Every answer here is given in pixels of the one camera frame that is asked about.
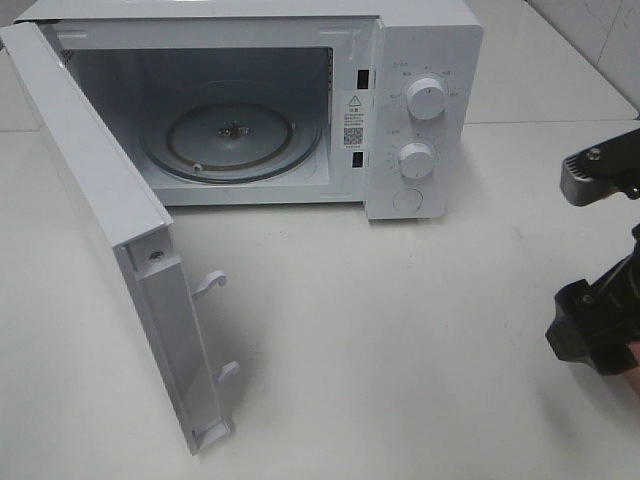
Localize round door release button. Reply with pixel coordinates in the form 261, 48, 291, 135
392, 188, 423, 218

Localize white timer knob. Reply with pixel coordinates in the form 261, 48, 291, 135
398, 142, 435, 180

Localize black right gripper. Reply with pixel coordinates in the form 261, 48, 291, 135
545, 225, 639, 375

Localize white microwave door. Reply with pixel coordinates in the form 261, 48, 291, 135
1, 23, 239, 455

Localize pink round plate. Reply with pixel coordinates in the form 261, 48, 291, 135
624, 342, 640, 396

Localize white microwave oven body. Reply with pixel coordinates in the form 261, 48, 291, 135
10, 1, 483, 220

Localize upper white power knob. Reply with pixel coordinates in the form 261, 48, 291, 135
405, 75, 448, 121

